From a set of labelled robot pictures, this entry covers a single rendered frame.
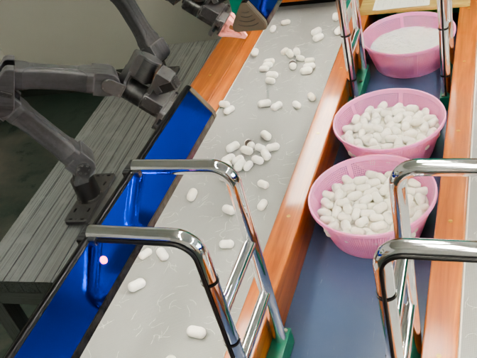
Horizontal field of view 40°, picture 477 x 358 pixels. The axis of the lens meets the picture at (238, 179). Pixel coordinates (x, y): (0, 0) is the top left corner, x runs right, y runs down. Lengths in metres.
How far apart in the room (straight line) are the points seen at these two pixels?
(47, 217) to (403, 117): 0.96
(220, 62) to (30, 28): 2.06
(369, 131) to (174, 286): 0.63
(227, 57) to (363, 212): 0.86
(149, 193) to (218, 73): 1.02
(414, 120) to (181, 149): 0.71
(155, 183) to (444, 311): 0.53
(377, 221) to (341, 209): 0.09
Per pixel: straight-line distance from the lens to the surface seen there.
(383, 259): 0.78
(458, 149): 1.50
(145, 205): 1.00
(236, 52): 2.08
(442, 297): 1.18
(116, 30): 3.70
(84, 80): 1.60
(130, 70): 1.62
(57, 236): 1.73
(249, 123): 1.75
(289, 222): 1.36
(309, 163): 1.51
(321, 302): 1.32
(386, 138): 1.59
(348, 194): 1.44
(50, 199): 1.88
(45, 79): 1.60
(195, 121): 1.16
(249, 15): 1.50
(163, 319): 1.29
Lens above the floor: 1.65
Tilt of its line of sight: 36 degrees down
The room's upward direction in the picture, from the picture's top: 16 degrees counter-clockwise
